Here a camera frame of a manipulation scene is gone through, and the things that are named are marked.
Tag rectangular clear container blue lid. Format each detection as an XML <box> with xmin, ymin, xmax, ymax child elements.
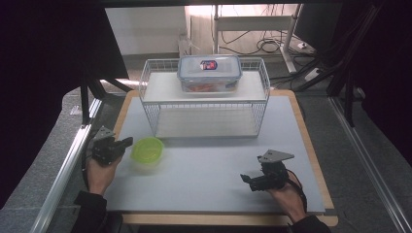
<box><xmin>176</xmin><ymin>54</ymin><xmax>244</xmax><ymax>94</ymax></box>

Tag white wire rack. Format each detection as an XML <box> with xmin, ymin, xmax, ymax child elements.
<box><xmin>138</xmin><ymin>56</ymin><xmax>272</xmax><ymax>140</ymax></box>

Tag person's right hand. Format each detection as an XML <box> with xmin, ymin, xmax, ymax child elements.
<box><xmin>265</xmin><ymin>170</ymin><xmax>308</xmax><ymax>222</ymax></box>

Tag wooden table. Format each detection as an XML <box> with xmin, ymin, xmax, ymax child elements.
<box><xmin>111</xmin><ymin>89</ymin><xmax>339</xmax><ymax>227</ymax></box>

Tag person's left hand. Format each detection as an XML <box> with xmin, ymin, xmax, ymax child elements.
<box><xmin>86</xmin><ymin>154</ymin><xmax>123</xmax><ymax>196</ymax></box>

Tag black metal stand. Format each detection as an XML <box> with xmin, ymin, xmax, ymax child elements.
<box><xmin>79</xmin><ymin>72</ymin><xmax>134</xmax><ymax>126</ymax></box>
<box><xmin>292</xmin><ymin>3</ymin><xmax>387</xmax><ymax>128</ymax></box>

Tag grey table mat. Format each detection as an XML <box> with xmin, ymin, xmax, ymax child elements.
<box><xmin>103</xmin><ymin>94</ymin><xmax>326</xmax><ymax>215</ymax></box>

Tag white desk frame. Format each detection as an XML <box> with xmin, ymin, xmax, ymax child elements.
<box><xmin>212</xmin><ymin>3</ymin><xmax>303</xmax><ymax>74</ymax></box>

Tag white power strip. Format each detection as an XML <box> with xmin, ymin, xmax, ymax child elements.
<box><xmin>303</xmin><ymin>66</ymin><xmax>323</xmax><ymax>83</ymax></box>

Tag round container with green lid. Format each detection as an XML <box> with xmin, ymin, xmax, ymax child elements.
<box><xmin>129</xmin><ymin>136</ymin><xmax>165</xmax><ymax>173</ymax></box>

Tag dark monitor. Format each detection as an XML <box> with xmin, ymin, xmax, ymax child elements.
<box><xmin>292</xmin><ymin>3</ymin><xmax>345</xmax><ymax>53</ymax></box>

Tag aluminium rail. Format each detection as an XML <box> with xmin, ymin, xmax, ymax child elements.
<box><xmin>28</xmin><ymin>96</ymin><xmax>105</xmax><ymax>233</ymax></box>
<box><xmin>327</xmin><ymin>96</ymin><xmax>412</xmax><ymax>233</ymax></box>

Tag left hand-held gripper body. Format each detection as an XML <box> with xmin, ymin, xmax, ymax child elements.
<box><xmin>91</xmin><ymin>125</ymin><xmax>125</xmax><ymax>166</ymax></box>

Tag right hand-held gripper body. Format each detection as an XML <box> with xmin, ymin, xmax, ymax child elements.
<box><xmin>249</xmin><ymin>149</ymin><xmax>295</xmax><ymax>192</ymax></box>

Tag black curtain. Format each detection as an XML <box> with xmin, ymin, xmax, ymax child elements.
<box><xmin>0</xmin><ymin>0</ymin><xmax>129</xmax><ymax>210</ymax></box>
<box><xmin>339</xmin><ymin>0</ymin><xmax>412</xmax><ymax>168</ymax></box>

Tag black floor cables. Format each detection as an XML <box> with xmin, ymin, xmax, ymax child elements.
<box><xmin>219</xmin><ymin>30</ymin><xmax>294</xmax><ymax>56</ymax></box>

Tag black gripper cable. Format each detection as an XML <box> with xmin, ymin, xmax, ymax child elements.
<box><xmin>286</xmin><ymin>169</ymin><xmax>309</xmax><ymax>213</ymax></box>

